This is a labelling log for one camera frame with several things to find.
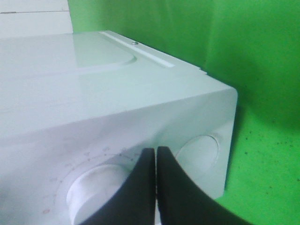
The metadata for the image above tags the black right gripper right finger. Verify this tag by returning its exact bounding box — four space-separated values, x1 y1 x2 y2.
157 146 250 225

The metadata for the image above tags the round white door button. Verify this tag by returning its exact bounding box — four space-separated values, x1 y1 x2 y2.
175 135 218 177

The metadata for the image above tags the white microwave oven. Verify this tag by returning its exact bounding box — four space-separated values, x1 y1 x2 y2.
0 31 238 225

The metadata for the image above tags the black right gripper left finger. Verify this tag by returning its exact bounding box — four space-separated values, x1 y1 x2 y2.
81 148 156 225

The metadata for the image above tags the lower white round knob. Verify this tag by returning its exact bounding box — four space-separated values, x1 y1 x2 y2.
66 165 130 225

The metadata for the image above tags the white wall panel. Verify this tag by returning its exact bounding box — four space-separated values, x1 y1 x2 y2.
0 0 73 38

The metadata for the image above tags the green table cloth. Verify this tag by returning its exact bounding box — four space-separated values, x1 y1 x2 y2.
68 0 300 225

